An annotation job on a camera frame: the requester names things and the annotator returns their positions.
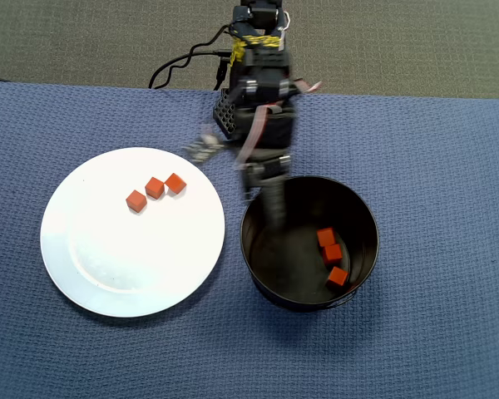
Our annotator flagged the blue woven cloth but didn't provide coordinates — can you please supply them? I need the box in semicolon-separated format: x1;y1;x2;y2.
0;81;499;399

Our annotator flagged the white round plate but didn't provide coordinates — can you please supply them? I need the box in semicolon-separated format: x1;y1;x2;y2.
39;146;226;319

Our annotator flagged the black cable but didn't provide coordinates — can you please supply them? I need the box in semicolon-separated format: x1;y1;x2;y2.
154;49;234;91
148;24;234;91

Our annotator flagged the black metal bucket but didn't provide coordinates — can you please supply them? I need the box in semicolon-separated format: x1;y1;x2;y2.
240;175;380;313

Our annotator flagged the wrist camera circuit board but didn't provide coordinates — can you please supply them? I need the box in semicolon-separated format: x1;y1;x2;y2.
181;132;228;164

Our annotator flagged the red cube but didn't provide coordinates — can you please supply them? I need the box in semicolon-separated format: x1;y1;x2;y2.
125;190;148;214
322;244;343;265
144;176;166;200
164;172;188;195
316;227;337;248
325;266;350;290

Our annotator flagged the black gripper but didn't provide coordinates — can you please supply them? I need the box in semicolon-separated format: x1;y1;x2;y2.
239;148;294;232

